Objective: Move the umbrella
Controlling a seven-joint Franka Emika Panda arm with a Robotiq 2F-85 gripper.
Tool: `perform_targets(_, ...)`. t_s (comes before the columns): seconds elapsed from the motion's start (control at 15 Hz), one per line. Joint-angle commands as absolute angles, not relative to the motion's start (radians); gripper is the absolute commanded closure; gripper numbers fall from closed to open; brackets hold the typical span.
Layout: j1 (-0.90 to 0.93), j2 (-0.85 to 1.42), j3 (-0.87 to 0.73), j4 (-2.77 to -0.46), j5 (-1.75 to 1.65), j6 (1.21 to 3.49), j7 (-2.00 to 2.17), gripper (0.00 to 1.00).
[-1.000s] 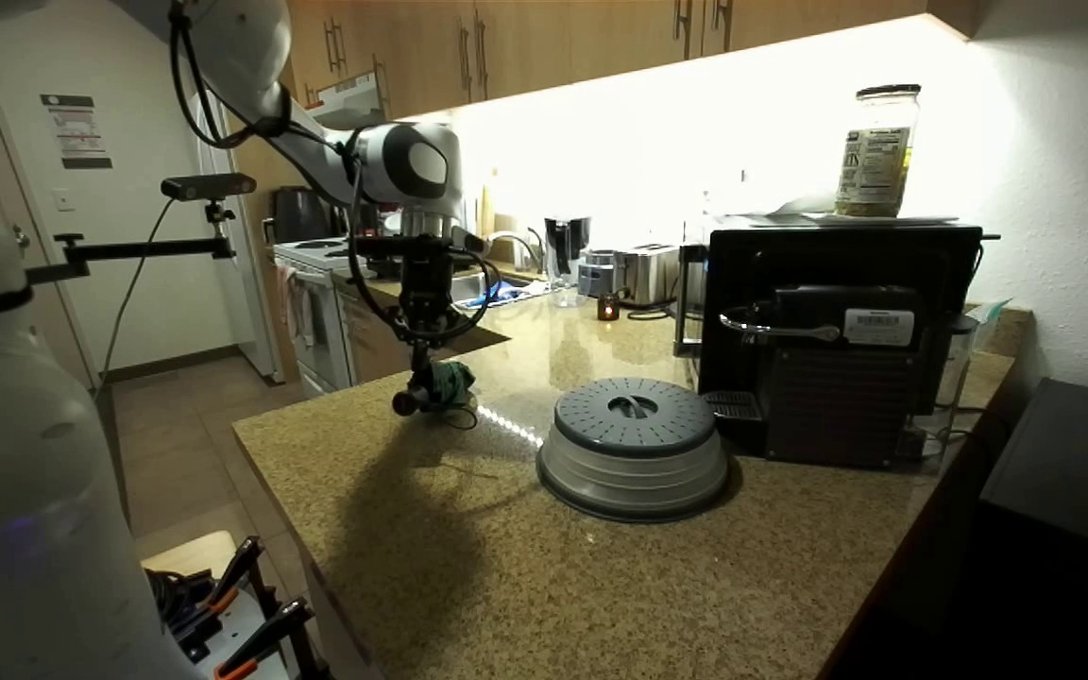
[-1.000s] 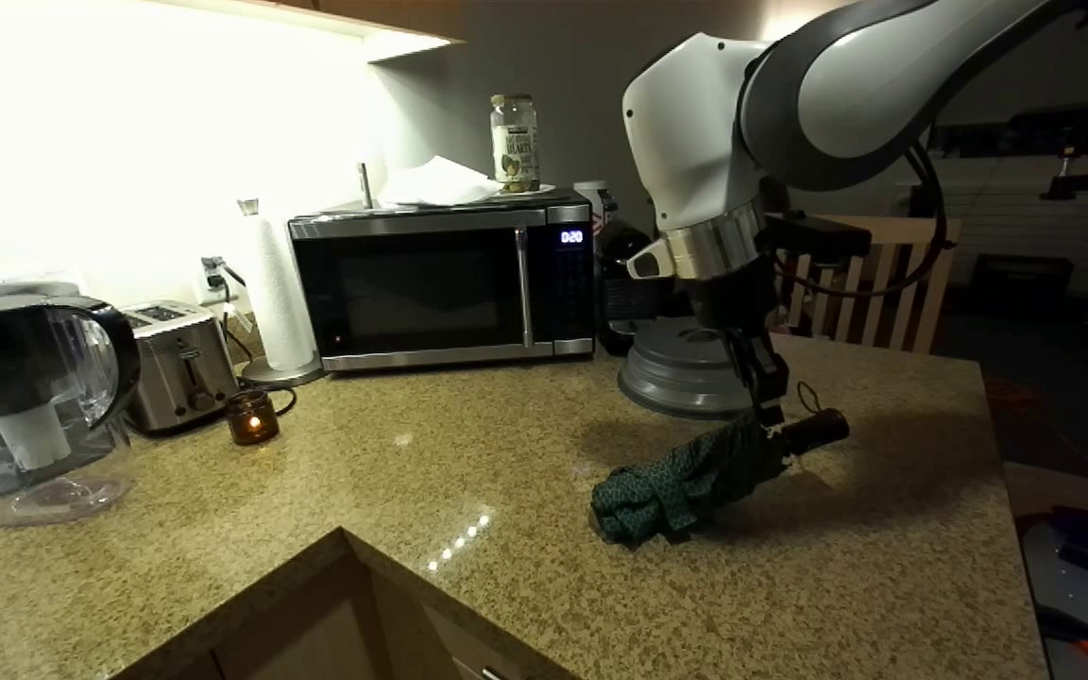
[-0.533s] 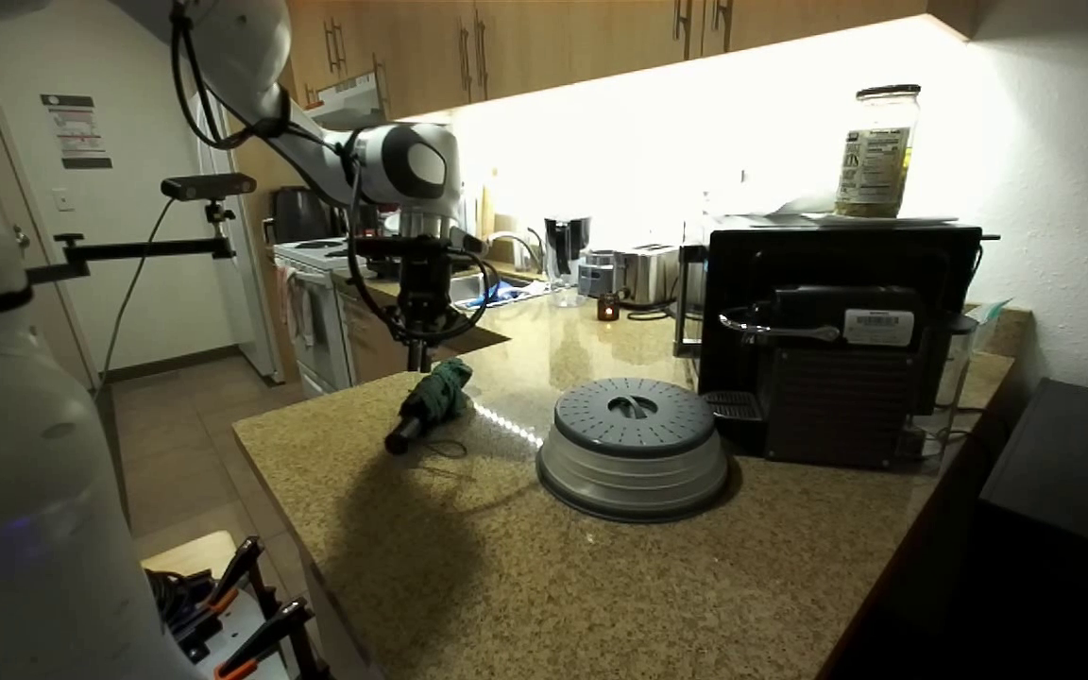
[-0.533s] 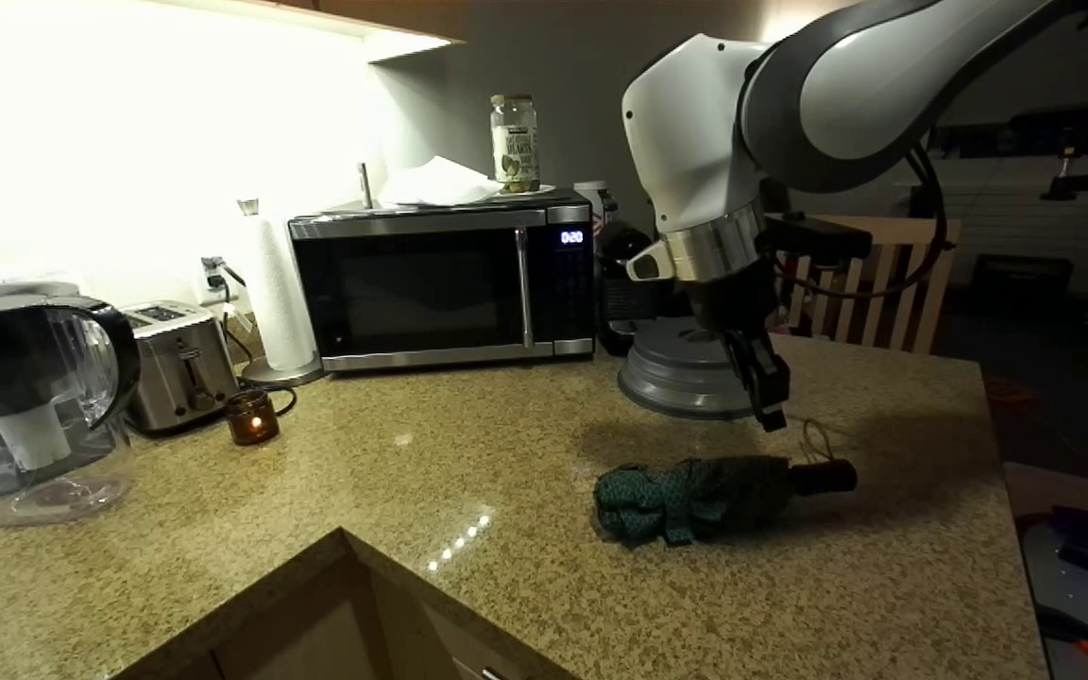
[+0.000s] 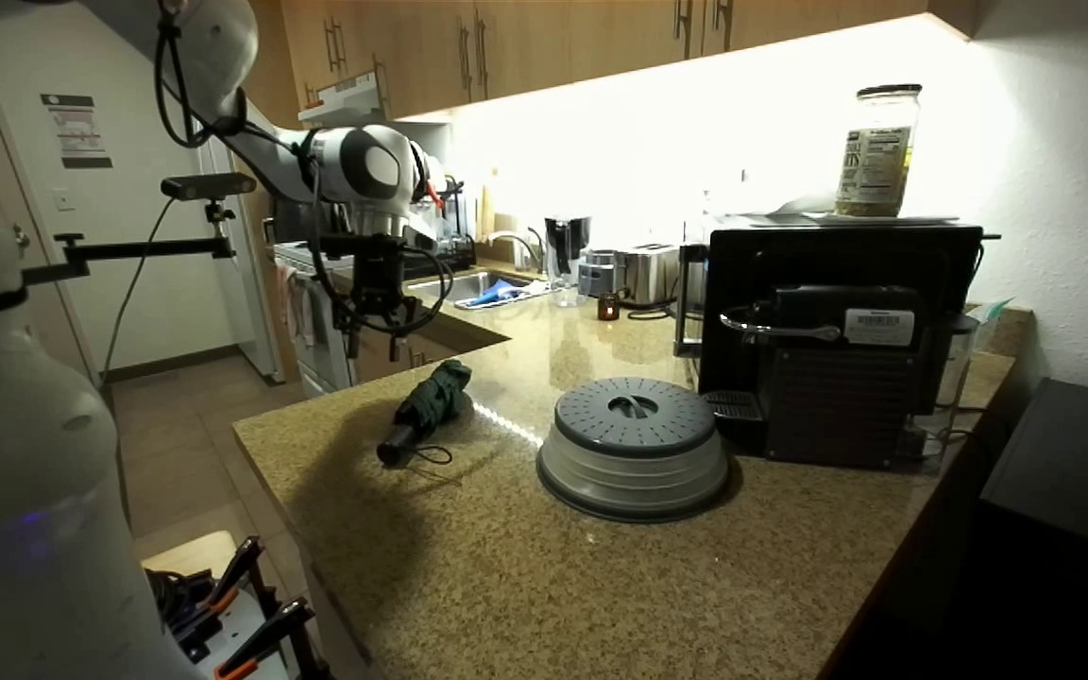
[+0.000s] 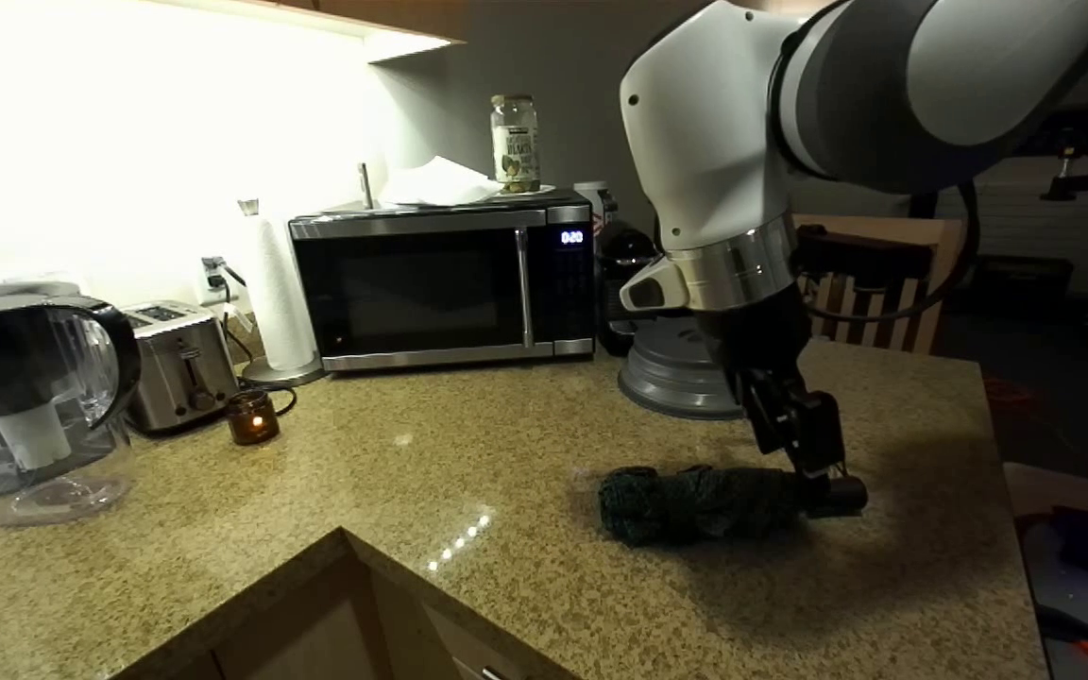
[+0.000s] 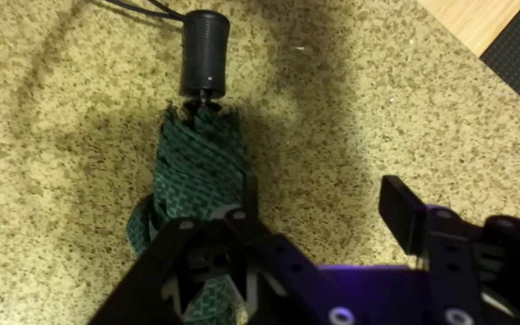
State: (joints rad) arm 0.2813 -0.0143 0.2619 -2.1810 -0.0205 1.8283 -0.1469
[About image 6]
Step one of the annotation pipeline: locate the silver toaster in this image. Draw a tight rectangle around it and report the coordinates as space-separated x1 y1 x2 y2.
121 300 243 438

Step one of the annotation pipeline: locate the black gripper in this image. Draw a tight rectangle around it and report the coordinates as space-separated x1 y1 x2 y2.
698 292 855 488

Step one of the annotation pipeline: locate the small dark mug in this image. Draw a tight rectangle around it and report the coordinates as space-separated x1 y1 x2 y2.
223 380 301 449

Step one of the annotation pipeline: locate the glass jar with label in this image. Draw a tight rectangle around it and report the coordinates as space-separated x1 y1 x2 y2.
483 89 543 196

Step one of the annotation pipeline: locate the white paper towel roll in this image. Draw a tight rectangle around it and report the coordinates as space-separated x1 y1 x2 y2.
233 196 326 385

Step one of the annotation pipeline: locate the black coffee machine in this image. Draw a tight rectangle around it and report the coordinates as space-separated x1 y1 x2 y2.
590 208 670 358

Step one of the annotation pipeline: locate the black steel microwave oven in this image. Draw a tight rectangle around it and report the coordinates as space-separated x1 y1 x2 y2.
284 196 599 378

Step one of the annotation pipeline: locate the wall outlet with plug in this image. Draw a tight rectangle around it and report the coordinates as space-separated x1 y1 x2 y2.
191 254 248 310

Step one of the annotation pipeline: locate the crumpled white paper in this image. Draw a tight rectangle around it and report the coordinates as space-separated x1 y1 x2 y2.
376 151 505 210

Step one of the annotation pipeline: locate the clear water filter pitcher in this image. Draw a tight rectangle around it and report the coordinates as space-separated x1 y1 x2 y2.
0 279 148 530

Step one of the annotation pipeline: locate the wooden slatted chair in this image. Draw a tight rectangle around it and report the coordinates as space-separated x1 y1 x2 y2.
789 208 966 358

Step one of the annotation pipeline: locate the green umbrella black handle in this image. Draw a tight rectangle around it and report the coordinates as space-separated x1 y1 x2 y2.
593 460 873 550

